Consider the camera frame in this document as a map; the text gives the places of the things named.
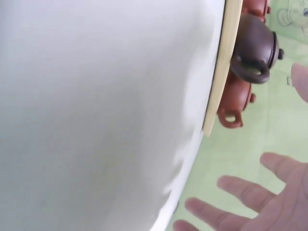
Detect red-brown clay teapot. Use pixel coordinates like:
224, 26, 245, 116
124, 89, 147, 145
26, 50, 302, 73
239, 0, 271, 24
216, 78, 257, 128

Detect person's right hand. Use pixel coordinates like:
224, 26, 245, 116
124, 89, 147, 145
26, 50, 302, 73
172, 63, 308, 231

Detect dark brown clay teapot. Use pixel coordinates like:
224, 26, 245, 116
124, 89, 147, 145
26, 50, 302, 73
230, 13, 285, 85

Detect light bamboo tray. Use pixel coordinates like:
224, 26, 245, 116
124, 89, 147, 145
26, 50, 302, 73
203, 0, 244, 137

